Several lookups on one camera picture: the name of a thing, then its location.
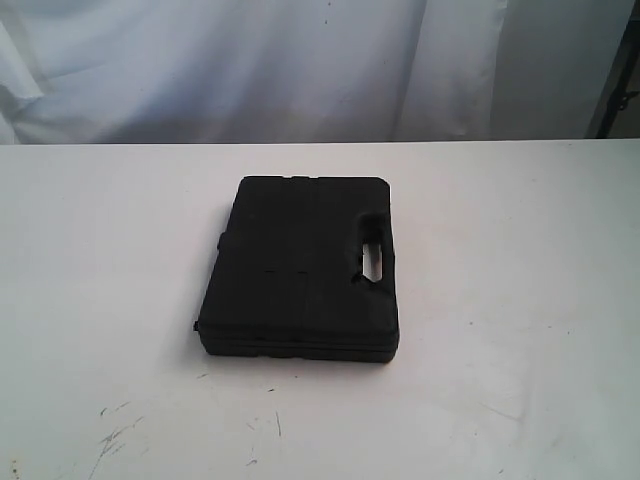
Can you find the black metal stand frame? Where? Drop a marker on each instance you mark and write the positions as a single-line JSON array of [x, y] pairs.
[[620, 93]]

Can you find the black plastic tool case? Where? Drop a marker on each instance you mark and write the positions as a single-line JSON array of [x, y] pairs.
[[305, 268]]

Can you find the white backdrop curtain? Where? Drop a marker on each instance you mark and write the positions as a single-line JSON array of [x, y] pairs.
[[303, 71]]

